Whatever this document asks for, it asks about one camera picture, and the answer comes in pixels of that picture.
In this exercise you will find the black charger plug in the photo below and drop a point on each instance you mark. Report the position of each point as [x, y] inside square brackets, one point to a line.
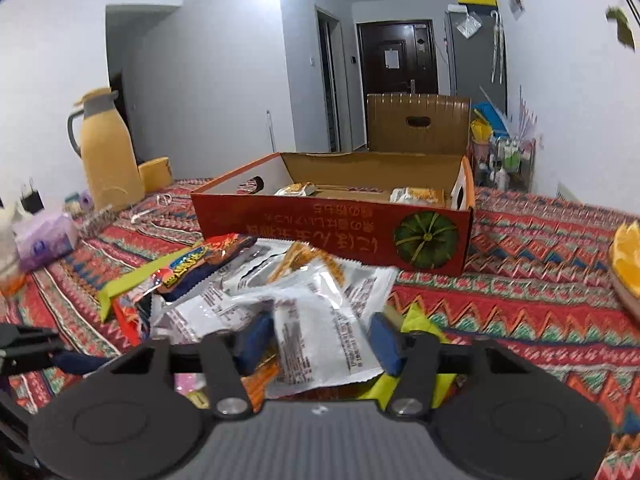
[31, 199]

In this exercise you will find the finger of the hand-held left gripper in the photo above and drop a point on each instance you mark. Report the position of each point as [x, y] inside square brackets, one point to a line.
[14, 422]
[75, 363]

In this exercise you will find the clear glass cup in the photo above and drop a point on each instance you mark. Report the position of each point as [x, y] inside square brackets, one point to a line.
[9, 260]

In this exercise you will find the blue folder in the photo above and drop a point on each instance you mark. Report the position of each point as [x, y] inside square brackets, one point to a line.
[492, 114]

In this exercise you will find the dark entrance door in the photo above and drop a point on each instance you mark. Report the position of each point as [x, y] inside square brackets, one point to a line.
[397, 57]

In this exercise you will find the clear plastic bag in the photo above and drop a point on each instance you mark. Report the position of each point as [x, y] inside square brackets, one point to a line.
[469, 25]

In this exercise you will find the pile of orange slices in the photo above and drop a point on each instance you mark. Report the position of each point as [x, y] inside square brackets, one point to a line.
[627, 255]

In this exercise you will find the yellow snack packet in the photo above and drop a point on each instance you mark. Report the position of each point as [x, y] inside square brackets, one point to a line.
[425, 322]

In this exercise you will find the grey interior door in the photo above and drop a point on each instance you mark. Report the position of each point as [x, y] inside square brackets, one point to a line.
[327, 85]

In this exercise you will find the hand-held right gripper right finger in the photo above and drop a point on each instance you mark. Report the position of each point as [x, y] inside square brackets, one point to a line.
[385, 344]

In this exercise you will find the white folded umbrella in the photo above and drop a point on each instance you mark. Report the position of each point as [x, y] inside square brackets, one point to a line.
[496, 50]

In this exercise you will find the grey refrigerator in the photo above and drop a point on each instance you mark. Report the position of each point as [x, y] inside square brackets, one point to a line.
[475, 67]

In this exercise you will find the yellow thermos jug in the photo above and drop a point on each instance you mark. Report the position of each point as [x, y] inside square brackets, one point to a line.
[107, 155]

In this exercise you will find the purple tissue pack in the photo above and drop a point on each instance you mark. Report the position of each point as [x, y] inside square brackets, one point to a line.
[45, 240]

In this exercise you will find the orange blue colourful snack packet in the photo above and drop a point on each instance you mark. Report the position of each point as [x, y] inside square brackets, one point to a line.
[197, 265]

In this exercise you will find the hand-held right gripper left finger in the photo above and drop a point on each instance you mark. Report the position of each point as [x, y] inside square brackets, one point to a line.
[252, 342]

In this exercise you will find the bowl of orange slices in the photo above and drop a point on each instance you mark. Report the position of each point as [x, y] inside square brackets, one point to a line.
[625, 292]

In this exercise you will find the beige snack packet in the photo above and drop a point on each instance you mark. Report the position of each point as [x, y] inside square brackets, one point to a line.
[295, 189]
[416, 196]

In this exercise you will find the yellow cup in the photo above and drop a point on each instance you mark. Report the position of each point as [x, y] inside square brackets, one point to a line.
[156, 174]

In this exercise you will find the red cardboard box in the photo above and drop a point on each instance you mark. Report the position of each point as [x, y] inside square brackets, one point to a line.
[330, 230]

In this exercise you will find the white snack packet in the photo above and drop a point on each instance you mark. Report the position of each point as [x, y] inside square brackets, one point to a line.
[312, 340]

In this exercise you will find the lime green snack packet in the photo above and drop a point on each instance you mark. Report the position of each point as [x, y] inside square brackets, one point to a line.
[127, 282]

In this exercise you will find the leopard print pouch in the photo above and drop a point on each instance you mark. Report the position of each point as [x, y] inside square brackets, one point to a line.
[100, 221]

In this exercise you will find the yellow bag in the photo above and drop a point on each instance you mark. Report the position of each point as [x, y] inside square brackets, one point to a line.
[481, 131]

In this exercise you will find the pile of white packets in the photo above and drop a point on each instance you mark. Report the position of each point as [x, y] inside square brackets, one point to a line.
[235, 305]

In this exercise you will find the patterned tablecloth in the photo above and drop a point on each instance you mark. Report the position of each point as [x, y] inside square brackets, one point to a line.
[525, 285]

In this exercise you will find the white pole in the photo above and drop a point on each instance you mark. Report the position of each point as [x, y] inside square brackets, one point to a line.
[271, 132]

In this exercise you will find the orange striped snack packet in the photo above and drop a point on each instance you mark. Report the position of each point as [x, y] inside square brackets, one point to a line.
[305, 262]

